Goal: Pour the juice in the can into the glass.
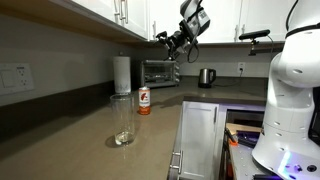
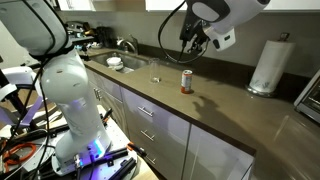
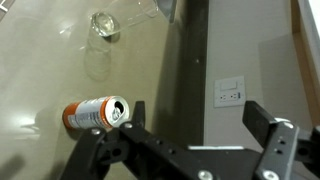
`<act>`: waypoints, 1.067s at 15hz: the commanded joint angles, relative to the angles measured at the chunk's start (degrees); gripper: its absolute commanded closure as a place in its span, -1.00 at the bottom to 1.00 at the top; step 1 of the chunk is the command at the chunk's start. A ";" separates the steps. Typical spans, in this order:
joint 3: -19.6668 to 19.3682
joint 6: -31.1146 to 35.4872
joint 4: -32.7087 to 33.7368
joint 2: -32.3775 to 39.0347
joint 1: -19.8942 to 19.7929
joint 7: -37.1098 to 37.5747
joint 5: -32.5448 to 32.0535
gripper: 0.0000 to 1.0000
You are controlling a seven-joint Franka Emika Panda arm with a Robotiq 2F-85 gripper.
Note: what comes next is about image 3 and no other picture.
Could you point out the stainless steel sink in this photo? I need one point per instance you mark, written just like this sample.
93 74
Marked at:
166 8

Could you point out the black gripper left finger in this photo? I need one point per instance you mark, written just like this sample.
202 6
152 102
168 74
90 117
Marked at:
90 156

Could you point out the tall clear drinking glass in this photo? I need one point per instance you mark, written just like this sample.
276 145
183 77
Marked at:
106 23

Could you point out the orange-capped drink bottle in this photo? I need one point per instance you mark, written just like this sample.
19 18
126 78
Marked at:
90 115

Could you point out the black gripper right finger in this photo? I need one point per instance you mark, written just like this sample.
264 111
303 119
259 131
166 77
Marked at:
280 146

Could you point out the white switch outlet plate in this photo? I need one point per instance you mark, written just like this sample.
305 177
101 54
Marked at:
230 91

